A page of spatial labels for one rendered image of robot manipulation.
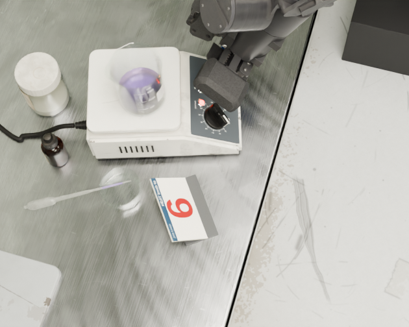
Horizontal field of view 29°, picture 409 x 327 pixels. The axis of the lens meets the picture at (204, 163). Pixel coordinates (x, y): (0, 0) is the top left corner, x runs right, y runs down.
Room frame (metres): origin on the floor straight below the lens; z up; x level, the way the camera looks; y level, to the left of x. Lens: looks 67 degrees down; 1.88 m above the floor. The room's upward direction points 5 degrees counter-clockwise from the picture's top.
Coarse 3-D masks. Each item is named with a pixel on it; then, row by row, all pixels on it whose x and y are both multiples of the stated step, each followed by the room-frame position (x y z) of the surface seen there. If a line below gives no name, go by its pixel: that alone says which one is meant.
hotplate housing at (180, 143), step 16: (80, 128) 0.46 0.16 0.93; (240, 128) 0.44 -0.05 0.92; (96, 144) 0.42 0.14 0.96; (112, 144) 0.42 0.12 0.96; (128, 144) 0.42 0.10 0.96; (144, 144) 0.42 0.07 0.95; (160, 144) 0.42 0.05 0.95; (176, 144) 0.42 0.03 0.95; (192, 144) 0.42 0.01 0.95; (208, 144) 0.42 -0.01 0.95; (224, 144) 0.42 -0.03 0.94; (240, 144) 0.42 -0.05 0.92
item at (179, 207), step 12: (156, 180) 0.38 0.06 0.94; (168, 180) 0.38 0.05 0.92; (180, 180) 0.38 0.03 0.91; (168, 192) 0.36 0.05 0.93; (180, 192) 0.37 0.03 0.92; (168, 204) 0.34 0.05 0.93; (180, 204) 0.35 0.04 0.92; (180, 216) 0.33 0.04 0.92; (192, 216) 0.33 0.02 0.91; (180, 228) 0.31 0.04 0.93; (192, 228) 0.31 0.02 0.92
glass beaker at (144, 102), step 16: (128, 48) 0.50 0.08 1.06; (144, 48) 0.50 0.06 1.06; (112, 64) 0.48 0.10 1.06; (128, 64) 0.50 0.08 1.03; (144, 64) 0.50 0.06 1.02; (160, 64) 0.47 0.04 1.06; (112, 80) 0.45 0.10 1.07; (160, 80) 0.46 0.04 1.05; (128, 96) 0.45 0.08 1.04; (144, 96) 0.44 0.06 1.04; (160, 96) 0.45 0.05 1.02; (128, 112) 0.45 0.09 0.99; (144, 112) 0.44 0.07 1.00
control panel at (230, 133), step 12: (192, 60) 0.53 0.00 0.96; (204, 60) 0.54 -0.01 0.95; (192, 72) 0.51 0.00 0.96; (192, 84) 0.50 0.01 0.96; (192, 96) 0.48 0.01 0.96; (204, 96) 0.48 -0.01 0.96; (192, 108) 0.46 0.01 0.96; (204, 108) 0.46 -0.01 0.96; (192, 120) 0.44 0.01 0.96; (204, 120) 0.45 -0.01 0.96; (192, 132) 0.43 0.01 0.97; (204, 132) 0.43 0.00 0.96; (216, 132) 0.43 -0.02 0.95; (228, 132) 0.43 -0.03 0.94
